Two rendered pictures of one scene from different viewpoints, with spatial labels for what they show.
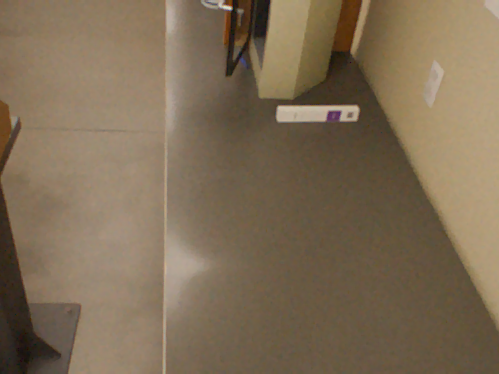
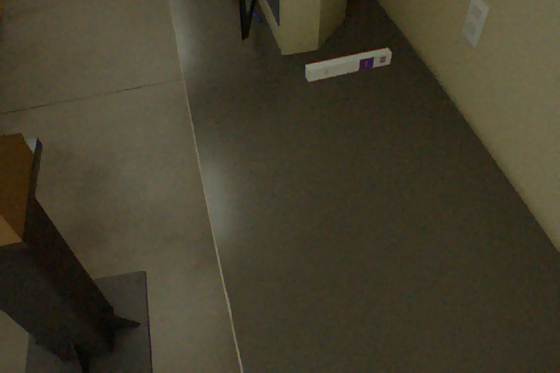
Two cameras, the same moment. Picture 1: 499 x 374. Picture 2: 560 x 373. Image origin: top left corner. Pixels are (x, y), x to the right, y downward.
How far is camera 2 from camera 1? 0.48 m
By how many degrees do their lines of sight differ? 11
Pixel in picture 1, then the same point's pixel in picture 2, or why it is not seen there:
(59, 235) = (111, 205)
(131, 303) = (190, 261)
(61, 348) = (139, 317)
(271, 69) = (290, 24)
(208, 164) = (245, 154)
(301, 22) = not seen: outside the picture
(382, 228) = (450, 198)
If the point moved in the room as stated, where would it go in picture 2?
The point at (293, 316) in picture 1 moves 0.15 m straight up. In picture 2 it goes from (383, 340) to (400, 307)
